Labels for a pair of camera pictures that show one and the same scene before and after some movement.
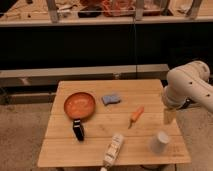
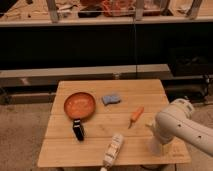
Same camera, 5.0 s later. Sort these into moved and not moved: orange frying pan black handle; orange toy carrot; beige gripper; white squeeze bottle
Moved: beige gripper
Not moved: white squeeze bottle; orange toy carrot; orange frying pan black handle
